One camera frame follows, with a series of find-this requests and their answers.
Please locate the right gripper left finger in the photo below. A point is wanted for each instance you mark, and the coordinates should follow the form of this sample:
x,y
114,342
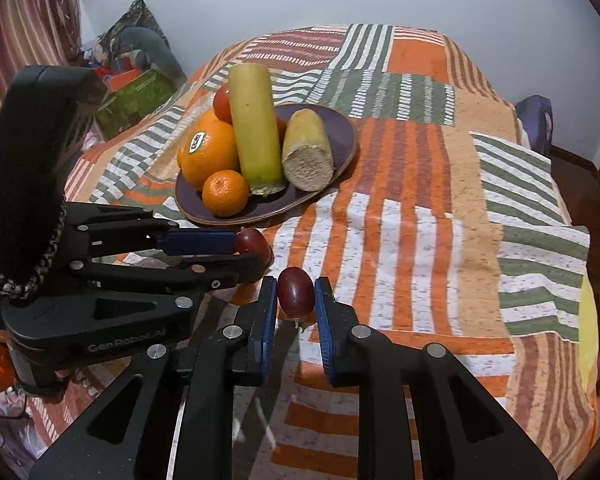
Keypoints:
x,y
170,413

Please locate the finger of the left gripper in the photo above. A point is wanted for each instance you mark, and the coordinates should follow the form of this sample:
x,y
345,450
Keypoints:
x,y
200,274
95,230

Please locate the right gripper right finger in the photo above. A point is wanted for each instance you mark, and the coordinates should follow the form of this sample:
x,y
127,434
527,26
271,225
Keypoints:
x,y
421,413

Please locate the dark red grape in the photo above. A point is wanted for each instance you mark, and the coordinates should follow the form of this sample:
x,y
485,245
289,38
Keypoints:
x,y
258,254
295,293

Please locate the red tomato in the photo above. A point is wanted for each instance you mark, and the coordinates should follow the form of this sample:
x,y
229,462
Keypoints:
x,y
221,104
281,129

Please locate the green storage box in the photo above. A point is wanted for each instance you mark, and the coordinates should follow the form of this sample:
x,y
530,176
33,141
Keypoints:
x,y
130,104

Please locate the small mandarin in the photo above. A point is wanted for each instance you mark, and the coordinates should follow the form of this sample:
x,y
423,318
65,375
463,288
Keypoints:
x,y
225,193

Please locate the large orange with sticker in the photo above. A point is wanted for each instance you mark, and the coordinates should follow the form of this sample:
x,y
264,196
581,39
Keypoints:
x,y
209,146

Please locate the grey-green pillow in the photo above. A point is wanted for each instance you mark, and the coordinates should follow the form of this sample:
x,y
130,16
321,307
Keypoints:
x,y
152,51

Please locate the striped patchwork blanket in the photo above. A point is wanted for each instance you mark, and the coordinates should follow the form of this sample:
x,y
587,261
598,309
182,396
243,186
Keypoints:
x,y
446,228

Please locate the striped brown curtain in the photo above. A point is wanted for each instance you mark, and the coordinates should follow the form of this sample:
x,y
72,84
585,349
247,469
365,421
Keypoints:
x,y
37,32

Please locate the dark purple plate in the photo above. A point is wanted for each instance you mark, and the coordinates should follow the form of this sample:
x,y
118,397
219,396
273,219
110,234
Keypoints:
x,y
343,140

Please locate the blue bag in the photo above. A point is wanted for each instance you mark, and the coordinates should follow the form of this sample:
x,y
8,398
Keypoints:
x,y
536,116

